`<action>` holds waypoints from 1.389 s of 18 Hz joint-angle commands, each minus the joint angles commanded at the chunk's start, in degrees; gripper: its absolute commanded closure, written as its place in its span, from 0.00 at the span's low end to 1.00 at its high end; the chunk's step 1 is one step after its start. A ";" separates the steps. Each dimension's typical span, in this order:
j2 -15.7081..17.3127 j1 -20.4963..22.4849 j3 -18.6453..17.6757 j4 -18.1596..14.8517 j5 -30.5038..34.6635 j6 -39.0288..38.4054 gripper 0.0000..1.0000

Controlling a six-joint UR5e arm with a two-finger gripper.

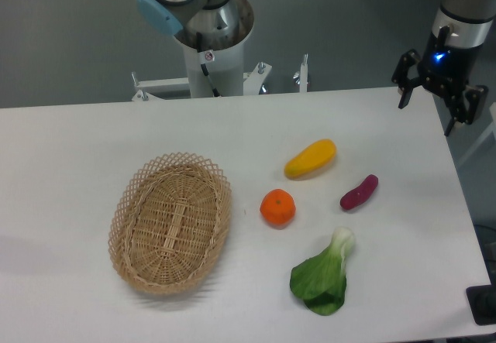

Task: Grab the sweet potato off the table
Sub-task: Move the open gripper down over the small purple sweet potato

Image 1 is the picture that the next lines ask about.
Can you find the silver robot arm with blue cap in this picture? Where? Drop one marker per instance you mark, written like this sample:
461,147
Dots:
190,2

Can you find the orange tangerine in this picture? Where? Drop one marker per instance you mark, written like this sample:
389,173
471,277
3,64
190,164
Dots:
278,208

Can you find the black device at table edge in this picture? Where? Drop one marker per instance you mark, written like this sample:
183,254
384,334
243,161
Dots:
482,304

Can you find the purple sweet potato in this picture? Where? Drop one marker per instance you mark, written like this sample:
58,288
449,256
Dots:
360,194

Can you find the white metal base frame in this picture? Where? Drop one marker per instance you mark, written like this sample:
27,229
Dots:
230,82

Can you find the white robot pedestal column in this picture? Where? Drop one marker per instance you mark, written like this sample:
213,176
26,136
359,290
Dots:
217,60

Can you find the yellow mango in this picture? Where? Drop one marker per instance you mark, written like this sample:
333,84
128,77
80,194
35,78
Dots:
312,158

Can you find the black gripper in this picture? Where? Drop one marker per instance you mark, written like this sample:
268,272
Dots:
444,72

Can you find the oval woven wicker basket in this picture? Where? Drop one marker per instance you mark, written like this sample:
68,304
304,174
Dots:
171,224

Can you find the green bok choy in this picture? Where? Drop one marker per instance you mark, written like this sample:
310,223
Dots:
320,281

